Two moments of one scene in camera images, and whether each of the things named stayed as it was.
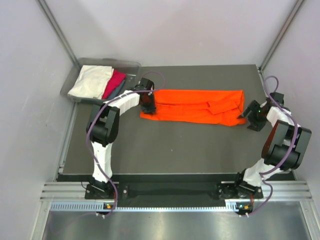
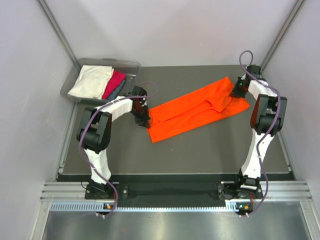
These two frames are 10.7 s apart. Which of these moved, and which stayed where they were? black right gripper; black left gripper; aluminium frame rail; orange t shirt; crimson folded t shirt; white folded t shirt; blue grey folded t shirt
Moved: black left gripper; orange t shirt; black right gripper
Stayed: white folded t shirt; aluminium frame rail; crimson folded t shirt; blue grey folded t shirt
